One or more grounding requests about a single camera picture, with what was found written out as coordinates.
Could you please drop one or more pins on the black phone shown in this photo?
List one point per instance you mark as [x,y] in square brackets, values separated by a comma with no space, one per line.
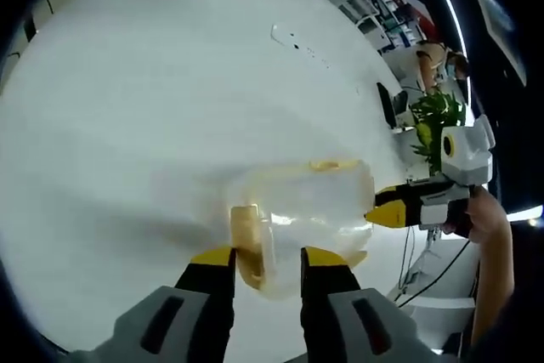
[386,106]

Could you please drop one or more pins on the green potted plant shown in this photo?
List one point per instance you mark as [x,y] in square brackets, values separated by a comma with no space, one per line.
[433,125]

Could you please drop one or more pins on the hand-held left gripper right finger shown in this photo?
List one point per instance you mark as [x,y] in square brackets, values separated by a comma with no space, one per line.
[331,295]

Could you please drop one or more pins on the long ceiling light strip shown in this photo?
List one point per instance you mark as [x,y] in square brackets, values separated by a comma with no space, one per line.
[450,18]

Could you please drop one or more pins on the shelves with white boxes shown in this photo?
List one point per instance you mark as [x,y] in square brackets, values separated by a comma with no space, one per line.
[382,1]

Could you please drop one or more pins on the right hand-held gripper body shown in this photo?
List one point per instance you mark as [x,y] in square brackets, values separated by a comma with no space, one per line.
[467,154]

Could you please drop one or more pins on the person's right hand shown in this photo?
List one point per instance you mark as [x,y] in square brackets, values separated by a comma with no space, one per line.
[484,214]

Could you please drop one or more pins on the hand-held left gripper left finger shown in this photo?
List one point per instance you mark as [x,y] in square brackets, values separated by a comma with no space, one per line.
[208,295]

